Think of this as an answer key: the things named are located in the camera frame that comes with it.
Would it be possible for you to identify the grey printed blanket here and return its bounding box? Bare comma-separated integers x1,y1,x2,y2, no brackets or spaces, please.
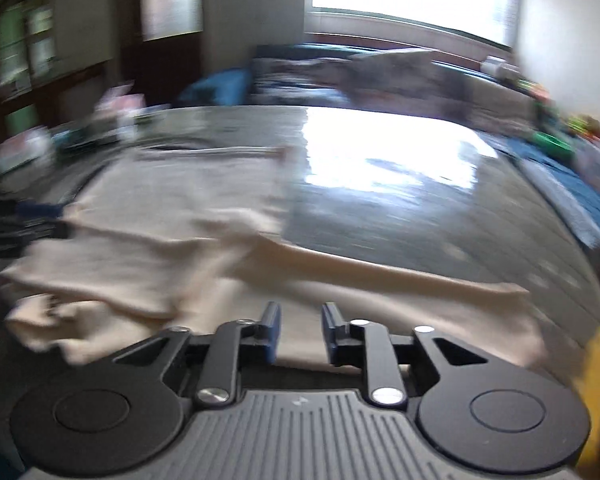
252,47,481,106

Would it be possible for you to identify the pink and white box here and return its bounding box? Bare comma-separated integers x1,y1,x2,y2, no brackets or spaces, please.
96,86,147,127

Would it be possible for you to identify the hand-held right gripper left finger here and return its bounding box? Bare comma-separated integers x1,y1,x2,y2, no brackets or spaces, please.
112,302,282,409

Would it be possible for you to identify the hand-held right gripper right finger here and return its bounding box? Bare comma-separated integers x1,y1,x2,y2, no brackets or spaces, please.
321,302,492,407

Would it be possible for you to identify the green toy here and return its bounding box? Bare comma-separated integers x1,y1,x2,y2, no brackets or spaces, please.
530,115,600,153

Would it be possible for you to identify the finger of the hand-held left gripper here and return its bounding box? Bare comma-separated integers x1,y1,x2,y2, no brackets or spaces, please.
0,221,72,262
0,198,65,221

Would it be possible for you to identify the dark wooden cabinet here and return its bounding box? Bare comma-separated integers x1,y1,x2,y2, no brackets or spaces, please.
0,0,61,136

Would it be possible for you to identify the white container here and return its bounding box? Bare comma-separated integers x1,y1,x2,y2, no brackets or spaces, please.
482,55,520,80

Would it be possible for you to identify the cream cloth garment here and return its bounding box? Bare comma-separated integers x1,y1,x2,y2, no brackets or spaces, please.
0,146,547,367

